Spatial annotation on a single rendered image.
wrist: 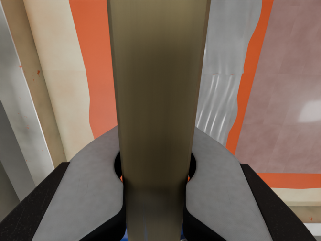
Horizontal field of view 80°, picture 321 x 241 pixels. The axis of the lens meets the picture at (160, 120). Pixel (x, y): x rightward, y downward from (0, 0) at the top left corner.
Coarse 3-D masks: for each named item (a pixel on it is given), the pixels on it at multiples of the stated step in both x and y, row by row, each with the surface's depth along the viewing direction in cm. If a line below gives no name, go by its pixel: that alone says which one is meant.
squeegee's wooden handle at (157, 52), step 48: (144, 0) 5; (192, 0) 5; (144, 48) 6; (192, 48) 6; (144, 96) 6; (192, 96) 6; (144, 144) 7; (192, 144) 8; (144, 192) 8; (144, 240) 10
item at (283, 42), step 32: (96, 0) 21; (288, 0) 21; (320, 0) 21; (96, 32) 22; (256, 32) 22; (288, 32) 22; (320, 32) 23; (96, 64) 24; (256, 64) 24; (288, 64) 24; (320, 64) 24
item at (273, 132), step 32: (96, 96) 26; (256, 96) 26; (288, 96) 26; (320, 96) 26; (96, 128) 29; (256, 128) 29; (288, 128) 29; (320, 128) 29; (256, 160) 32; (288, 160) 32; (320, 160) 32
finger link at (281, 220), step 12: (252, 180) 8; (252, 192) 8; (264, 192) 8; (264, 204) 7; (276, 204) 7; (264, 216) 7; (276, 216) 7; (288, 216) 7; (276, 228) 6; (288, 228) 6; (300, 228) 6; (276, 240) 6; (288, 240) 6; (300, 240) 6; (312, 240) 6
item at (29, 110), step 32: (0, 0) 18; (0, 32) 19; (0, 64) 21; (32, 64) 22; (0, 96) 22; (32, 96) 23; (32, 128) 24; (32, 160) 27; (64, 160) 31; (320, 224) 34
